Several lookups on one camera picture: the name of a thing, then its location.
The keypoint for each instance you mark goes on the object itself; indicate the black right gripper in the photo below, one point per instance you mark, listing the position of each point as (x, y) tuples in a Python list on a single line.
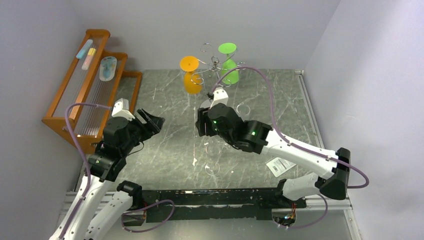
[(202, 122)]

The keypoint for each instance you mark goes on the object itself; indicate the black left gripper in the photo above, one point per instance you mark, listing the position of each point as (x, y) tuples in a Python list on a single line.
[(155, 126)]

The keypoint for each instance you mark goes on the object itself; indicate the clear wine glass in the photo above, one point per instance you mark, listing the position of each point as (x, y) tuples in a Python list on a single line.
[(213, 149)]

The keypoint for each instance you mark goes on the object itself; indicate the orange plastic wine glass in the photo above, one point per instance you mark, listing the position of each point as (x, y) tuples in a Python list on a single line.
[(192, 82)]

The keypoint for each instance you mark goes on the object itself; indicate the green plastic wine glass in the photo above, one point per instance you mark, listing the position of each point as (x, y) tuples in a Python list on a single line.
[(229, 49)]

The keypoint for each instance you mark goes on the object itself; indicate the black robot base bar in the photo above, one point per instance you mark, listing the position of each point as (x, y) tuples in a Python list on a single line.
[(159, 205)]

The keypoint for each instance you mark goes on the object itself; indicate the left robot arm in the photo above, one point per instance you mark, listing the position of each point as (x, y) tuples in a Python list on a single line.
[(122, 132)]

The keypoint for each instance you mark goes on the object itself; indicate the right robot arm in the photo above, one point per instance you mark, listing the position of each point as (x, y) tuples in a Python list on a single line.
[(329, 176)]

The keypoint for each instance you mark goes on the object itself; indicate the chrome wine glass rack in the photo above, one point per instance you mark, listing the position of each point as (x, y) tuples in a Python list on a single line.
[(214, 67)]

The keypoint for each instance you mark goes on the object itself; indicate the orange wooden display shelf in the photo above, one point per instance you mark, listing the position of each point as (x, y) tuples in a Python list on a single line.
[(85, 86)]

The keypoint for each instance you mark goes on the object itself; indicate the blue blister pack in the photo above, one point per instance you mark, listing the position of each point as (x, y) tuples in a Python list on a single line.
[(107, 68)]

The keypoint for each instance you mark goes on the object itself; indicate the white printed package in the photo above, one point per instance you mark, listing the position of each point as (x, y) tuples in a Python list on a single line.
[(279, 166)]

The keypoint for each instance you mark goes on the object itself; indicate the pastel toothbrush package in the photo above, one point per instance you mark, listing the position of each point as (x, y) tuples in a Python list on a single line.
[(87, 51)]

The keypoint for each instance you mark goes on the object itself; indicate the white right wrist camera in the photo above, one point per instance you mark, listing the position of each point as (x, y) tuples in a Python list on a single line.
[(218, 96)]

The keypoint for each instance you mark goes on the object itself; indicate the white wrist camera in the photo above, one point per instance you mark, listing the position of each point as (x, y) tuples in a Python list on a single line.
[(218, 96), (121, 108)]

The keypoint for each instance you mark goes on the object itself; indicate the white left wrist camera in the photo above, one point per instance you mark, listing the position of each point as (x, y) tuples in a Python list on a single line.
[(121, 108)]

